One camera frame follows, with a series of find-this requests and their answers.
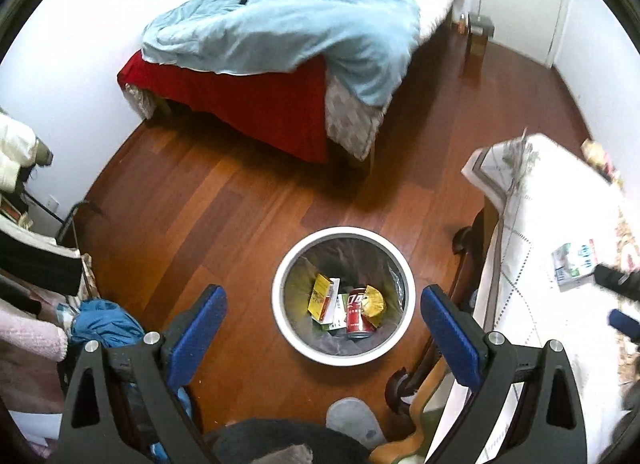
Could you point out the grey metal stool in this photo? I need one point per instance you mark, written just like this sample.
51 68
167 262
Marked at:
480 26

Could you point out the yellow cardboard box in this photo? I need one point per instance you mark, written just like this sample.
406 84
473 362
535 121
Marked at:
320 296

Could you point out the black hanging cloth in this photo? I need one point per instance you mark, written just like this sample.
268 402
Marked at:
35 259

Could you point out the yellow wrapper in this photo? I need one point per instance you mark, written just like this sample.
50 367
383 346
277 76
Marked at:
374 301

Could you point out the white round trash bin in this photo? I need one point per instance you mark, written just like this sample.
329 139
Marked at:
345 351

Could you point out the white coat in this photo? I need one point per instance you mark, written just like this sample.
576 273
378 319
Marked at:
15 154

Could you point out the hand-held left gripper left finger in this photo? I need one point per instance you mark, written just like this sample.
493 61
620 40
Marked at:
192 339

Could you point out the pale yellow bag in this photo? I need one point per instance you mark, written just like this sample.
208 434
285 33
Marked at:
592 150

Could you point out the blue white milk carton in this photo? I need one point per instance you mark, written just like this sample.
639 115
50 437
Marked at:
570 264

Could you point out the red bed sheet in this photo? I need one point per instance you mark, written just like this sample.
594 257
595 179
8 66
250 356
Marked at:
240 104

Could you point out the person's left leg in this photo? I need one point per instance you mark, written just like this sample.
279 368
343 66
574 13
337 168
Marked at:
270 444

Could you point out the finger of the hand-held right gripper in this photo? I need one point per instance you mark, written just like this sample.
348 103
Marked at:
625 322
617 278

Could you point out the red soda can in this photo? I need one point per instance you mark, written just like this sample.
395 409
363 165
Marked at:
357 316

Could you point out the person's left slipper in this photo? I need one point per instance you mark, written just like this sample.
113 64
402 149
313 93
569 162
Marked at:
352 421

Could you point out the printed white tablecloth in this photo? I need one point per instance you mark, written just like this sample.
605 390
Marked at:
540 319

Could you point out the black bin liner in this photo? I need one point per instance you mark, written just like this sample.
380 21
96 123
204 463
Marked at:
300 274

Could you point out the patterned mattress cover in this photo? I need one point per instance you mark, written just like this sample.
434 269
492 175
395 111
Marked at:
350 124

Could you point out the black metal rack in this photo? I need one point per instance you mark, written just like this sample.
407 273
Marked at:
70 219

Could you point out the pink fluffy cloth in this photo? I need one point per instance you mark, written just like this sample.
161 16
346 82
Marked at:
27 339

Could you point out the wooden bed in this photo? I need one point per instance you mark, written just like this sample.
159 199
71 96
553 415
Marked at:
345 154

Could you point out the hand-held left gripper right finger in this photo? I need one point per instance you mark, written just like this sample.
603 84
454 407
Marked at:
457 339

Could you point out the blue cloth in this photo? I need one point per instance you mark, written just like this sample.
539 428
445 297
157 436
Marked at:
105 324

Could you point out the light blue duvet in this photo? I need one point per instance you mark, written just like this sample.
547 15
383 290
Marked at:
300 19

